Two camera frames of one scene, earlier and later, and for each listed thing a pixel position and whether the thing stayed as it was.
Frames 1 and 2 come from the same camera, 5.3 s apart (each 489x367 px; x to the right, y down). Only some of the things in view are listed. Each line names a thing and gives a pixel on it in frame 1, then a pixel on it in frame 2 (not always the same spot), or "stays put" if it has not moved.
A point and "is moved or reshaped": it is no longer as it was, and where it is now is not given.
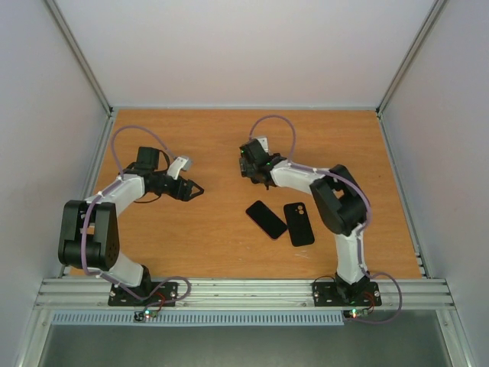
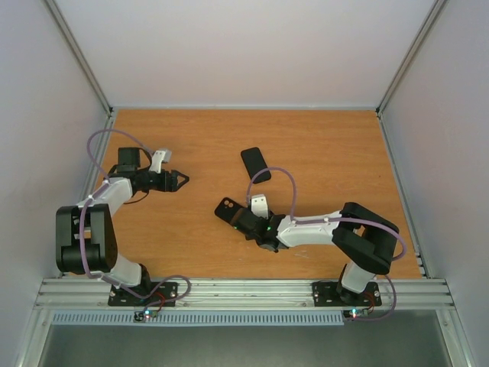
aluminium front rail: (240, 293) stays put
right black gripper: (246, 167) to (237, 218)
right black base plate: (347, 294) stays put
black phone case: (299, 224) is moved or reshaped
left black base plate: (150, 293) stays put
